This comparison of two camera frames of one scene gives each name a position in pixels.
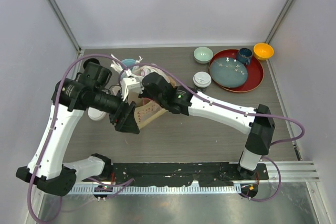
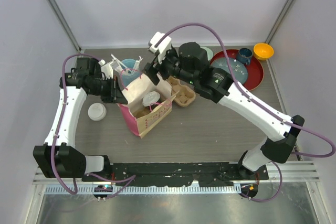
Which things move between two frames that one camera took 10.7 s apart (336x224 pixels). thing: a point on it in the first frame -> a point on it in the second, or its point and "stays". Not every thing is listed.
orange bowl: x=263 y=51 stays
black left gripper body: x=117 y=116 -> x=108 y=89
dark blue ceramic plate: x=228 y=72 stays
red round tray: x=255 y=75 stays
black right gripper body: x=144 y=95 -> x=171 y=65
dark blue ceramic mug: x=244 y=55 stays
